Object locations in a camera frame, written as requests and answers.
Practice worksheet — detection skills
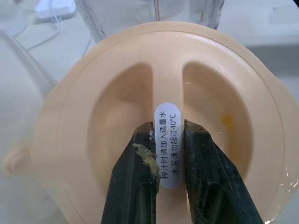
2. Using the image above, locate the cream blender lid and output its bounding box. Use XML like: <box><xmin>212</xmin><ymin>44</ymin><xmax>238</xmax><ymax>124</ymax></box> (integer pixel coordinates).
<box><xmin>1</xmin><ymin>21</ymin><xmax>294</xmax><ymax>224</ymax></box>

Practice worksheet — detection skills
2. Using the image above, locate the clear blender jar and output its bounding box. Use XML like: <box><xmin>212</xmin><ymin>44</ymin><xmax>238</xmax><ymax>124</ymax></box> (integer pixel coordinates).
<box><xmin>76</xmin><ymin>0</ymin><xmax>225</xmax><ymax>45</ymax></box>

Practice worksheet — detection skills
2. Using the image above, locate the yellow fruit pulp bit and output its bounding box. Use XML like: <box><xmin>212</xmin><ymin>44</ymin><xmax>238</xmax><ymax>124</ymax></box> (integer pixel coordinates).
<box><xmin>132</xmin><ymin>142</ymin><xmax>162</xmax><ymax>195</ymax></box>

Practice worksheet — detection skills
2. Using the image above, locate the thin white cable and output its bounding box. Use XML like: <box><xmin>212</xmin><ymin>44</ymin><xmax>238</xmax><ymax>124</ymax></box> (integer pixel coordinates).
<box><xmin>11</xmin><ymin>0</ymin><xmax>62</xmax><ymax>51</ymax></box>

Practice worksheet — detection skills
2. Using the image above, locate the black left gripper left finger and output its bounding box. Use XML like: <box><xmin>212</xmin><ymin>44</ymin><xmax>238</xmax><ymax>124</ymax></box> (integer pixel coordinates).
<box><xmin>100</xmin><ymin>121</ymin><xmax>162</xmax><ymax>224</ymax></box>

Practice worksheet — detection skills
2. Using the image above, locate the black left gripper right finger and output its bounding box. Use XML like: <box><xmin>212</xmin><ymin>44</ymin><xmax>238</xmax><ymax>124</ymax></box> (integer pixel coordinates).
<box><xmin>183</xmin><ymin>119</ymin><xmax>264</xmax><ymax>224</ymax></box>

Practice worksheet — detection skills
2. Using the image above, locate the white power strip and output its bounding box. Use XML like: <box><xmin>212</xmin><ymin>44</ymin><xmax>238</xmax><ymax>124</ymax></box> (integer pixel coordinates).
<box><xmin>35</xmin><ymin>0</ymin><xmax>77</xmax><ymax>20</ymax></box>

